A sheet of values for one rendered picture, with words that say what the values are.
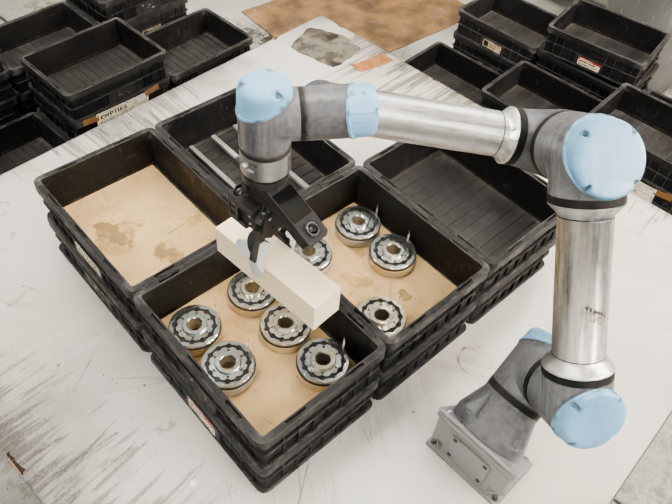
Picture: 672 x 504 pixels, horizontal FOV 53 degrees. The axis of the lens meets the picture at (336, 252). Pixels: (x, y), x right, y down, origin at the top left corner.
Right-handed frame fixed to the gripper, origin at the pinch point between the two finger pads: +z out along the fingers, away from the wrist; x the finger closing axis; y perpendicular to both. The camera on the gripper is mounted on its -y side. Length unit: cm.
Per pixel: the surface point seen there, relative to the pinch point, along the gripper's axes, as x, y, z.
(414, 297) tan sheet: -29.3, -11.5, 26.2
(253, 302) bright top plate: -2.4, 9.4, 22.8
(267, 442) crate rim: 18.1, -16.9, 16.2
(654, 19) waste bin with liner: -259, 26, 67
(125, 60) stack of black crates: -60, 144, 59
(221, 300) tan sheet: 0.5, 16.1, 25.9
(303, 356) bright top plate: -0.8, -6.5, 23.1
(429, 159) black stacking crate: -67, 14, 26
